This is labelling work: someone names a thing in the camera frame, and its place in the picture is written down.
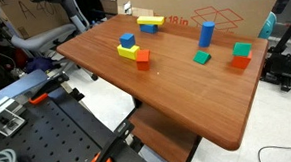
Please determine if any long yellow block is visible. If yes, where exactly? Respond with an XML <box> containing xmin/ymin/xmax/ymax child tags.
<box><xmin>136</xmin><ymin>14</ymin><xmax>166</xmax><ymax>27</ymax></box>

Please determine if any red-orange block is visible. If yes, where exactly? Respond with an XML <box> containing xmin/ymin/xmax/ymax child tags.
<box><xmin>135</xmin><ymin>49</ymin><xmax>152</xmax><ymax>72</ymax></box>

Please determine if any thick yellow block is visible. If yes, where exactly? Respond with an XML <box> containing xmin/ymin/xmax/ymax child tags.
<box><xmin>117</xmin><ymin>43</ymin><xmax>141</xmax><ymax>62</ymax></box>

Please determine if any blue rectangular block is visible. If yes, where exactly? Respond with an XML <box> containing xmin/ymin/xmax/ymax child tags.
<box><xmin>139</xmin><ymin>22</ymin><xmax>159</xmax><ymax>35</ymax></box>

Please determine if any green wedge block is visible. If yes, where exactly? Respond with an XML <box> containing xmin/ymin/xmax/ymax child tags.
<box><xmin>192</xmin><ymin>50</ymin><xmax>213</xmax><ymax>65</ymax></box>

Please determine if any blue cube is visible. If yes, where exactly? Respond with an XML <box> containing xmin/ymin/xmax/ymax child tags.
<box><xmin>118</xmin><ymin>31</ymin><xmax>137</xmax><ymax>50</ymax></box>

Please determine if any wooden table base panel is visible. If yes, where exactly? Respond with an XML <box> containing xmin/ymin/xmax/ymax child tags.
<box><xmin>128</xmin><ymin>99</ymin><xmax>204</xmax><ymax>162</ymax></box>

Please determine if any blue cylinder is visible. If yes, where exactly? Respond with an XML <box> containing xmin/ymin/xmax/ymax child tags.
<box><xmin>196</xmin><ymin>20</ymin><xmax>217</xmax><ymax>49</ymax></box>

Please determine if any large cardboard box red print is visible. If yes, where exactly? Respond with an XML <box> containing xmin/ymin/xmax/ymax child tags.
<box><xmin>116</xmin><ymin>0</ymin><xmax>287</xmax><ymax>46</ymax></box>

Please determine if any orange cube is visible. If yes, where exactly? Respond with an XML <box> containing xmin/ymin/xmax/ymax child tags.
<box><xmin>230</xmin><ymin>50</ymin><xmax>254</xmax><ymax>70</ymax></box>

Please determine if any black perforated breadboard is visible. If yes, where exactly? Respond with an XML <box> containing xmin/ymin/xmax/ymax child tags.
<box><xmin>0</xmin><ymin>82</ymin><xmax>157</xmax><ymax>162</ymax></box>

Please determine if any purple cloth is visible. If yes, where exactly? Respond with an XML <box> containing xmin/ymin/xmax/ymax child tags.
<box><xmin>24</xmin><ymin>55</ymin><xmax>55</xmax><ymax>74</ymax></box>

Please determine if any grey office chair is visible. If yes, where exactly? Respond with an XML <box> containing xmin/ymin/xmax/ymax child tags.
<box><xmin>8</xmin><ymin>0</ymin><xmax>99</xmax><ymax>86</ymax></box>

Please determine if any blue-grey metal beam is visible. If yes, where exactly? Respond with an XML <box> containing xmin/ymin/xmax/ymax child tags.
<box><xmin>0</xmin><ymin>68</ymin><xmax>51</xmax><ymax>112</ymax></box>

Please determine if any cardboard box with black writing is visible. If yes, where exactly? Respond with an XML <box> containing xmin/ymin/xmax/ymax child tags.
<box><xmin>0</xmin><ymin>0</ymin><xmax>72</xmax><ymax>42</ymax></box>

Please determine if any teal chair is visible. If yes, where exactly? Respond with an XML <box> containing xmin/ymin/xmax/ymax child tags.
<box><xmin>256</xmin><ymin>11</ymin><xmax>278</xmax><ymax>41</ymax></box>

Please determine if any black clamp with orange handle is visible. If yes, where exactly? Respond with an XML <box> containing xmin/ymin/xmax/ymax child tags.
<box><xmin>26</xmin><ymin>71</ymin><xmax>87</xmax><ymax>106</ymax></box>
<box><xmin>82</xmin><ymin>120</ymin><xmax>138</xmax><ymax>162</ymax></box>

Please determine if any black equipment frame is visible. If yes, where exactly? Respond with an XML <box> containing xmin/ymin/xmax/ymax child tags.
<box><xmin>258</xmin><ymin>20</ymin><xmax>291</xmax><ymax>96</ymax></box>

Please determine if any aluminium bracket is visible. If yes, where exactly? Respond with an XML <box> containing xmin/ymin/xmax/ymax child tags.
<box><xmin>0</xmin><ymin>96</ymin><xmax>27</xmax><ymax>138</ymax></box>

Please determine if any black floor cable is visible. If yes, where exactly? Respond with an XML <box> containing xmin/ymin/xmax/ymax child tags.
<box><xmin>257</xmin><ymin>143</ymin><xmax>291</xmax><ymax>162</ymax></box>

